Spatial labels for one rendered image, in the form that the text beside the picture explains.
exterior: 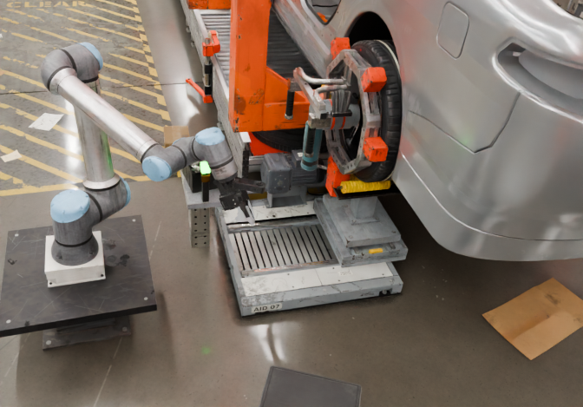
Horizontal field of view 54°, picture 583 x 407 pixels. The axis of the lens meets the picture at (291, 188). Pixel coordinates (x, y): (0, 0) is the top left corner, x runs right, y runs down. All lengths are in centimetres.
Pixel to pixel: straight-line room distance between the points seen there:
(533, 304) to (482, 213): 132
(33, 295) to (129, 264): 40
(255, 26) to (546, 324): 205
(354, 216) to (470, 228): 111
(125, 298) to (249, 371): 62
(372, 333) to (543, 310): 93
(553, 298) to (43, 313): 247
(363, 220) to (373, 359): 74
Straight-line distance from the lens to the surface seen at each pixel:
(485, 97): 185
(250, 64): 292
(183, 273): 298
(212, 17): 543
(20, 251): 279
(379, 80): 238
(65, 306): 250
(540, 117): 178
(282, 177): 305
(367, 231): 298
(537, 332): 311
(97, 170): 245
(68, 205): 241
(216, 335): 271
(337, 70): 282
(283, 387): 214
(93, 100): 209
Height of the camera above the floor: 210
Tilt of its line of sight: 36 degrees down
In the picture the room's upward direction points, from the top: 6 degrees clockwise
